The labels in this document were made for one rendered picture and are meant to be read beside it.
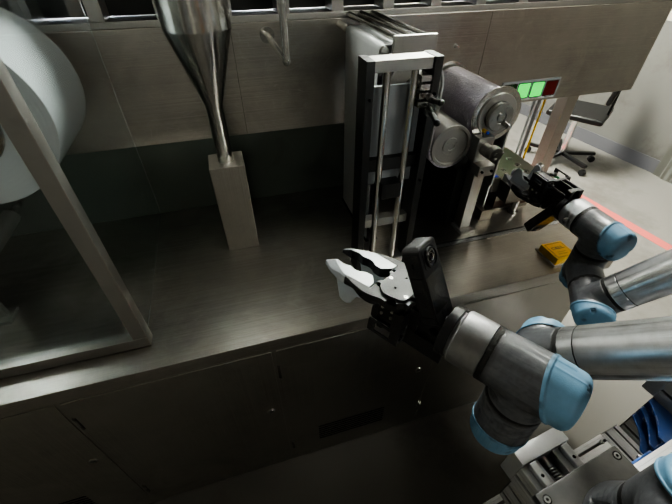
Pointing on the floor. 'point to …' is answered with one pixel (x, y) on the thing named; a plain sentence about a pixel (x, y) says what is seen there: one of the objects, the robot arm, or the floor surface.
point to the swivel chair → (588, 112)
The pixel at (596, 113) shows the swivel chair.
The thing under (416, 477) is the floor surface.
